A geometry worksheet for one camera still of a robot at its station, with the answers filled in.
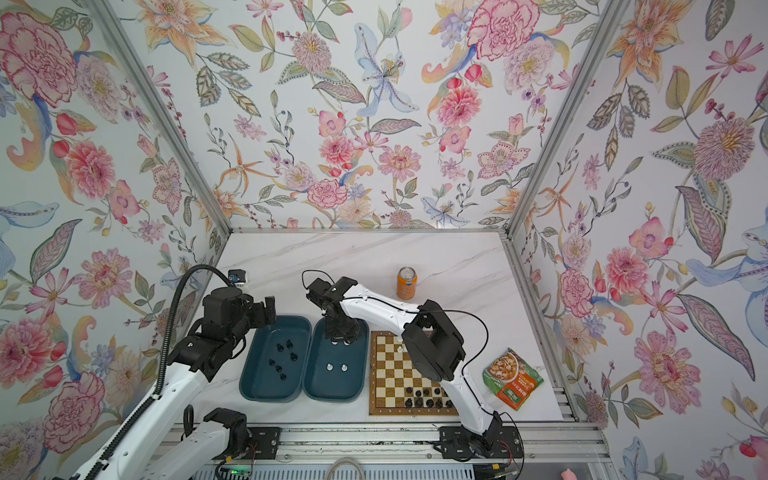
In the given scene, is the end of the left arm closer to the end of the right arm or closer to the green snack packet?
the end of the right arm

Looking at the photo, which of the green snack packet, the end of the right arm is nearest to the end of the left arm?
the end of the right arm

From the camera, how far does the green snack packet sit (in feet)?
2.70
